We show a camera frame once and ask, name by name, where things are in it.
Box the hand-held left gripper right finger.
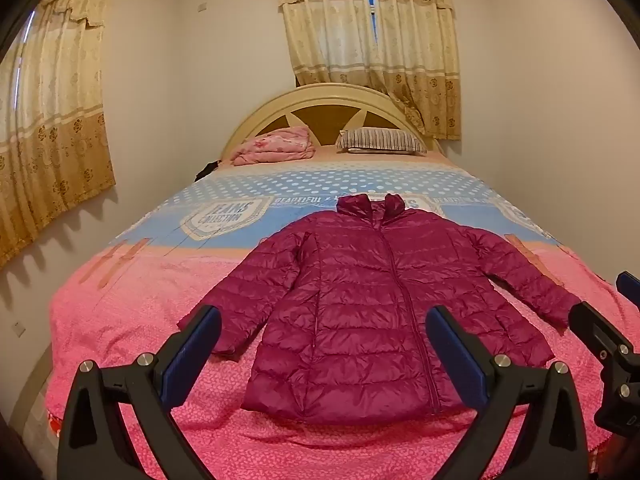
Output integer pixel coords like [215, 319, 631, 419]
[425, 304, 591, 480]

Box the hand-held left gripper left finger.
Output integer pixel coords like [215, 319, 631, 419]
[56, 304, 222, 480]

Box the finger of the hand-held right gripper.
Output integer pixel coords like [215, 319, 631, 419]
[569, 301, 640, 401]
[616, 271, 640, 307]

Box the magenta quilted down jacket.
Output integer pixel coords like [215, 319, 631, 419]
[177, 194, 583, 420]

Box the bed with pink blue sheet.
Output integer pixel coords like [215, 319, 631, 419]
[47, 146, 640, 480]

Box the pink folded blanket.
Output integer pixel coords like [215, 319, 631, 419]
[231, 126, 317, 167]

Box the striped pillow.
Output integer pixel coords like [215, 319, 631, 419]
[336, 127, 428, 155]

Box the cream wooden bed headboard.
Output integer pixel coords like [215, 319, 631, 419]
[220, 83, 446, 161]

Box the beige patterned window curtain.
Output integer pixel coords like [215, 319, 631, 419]
[276, 0, 463, 142]
[0, 0, 117, 268]

